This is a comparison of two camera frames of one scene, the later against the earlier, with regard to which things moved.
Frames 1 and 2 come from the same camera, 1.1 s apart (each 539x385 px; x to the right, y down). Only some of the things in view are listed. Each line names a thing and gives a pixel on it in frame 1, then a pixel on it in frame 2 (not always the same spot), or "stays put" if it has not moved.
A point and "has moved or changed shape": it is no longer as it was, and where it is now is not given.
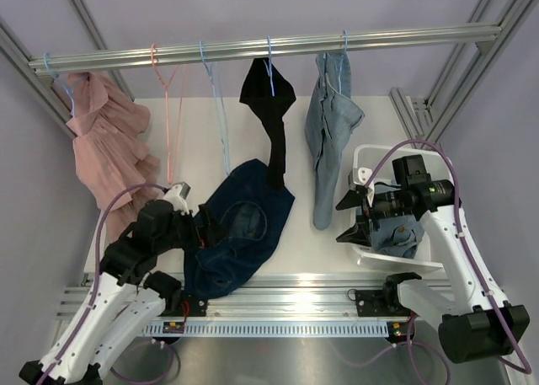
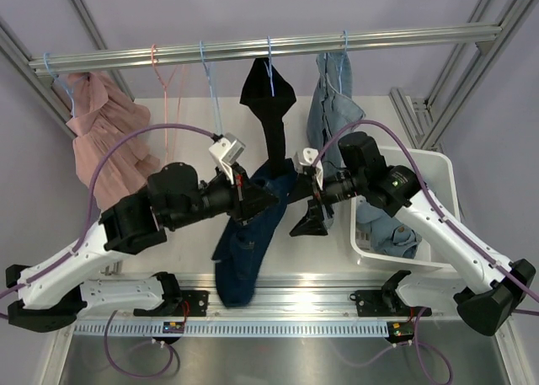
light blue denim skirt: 398,235 stays put
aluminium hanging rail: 268,48 stays put
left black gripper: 211,233 to 250,200
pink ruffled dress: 117,172 stays put
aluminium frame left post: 13,49 stays put
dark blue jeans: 256,211 has moved or changed shape
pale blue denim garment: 332,114 stays put
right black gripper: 358,234 to 313,222
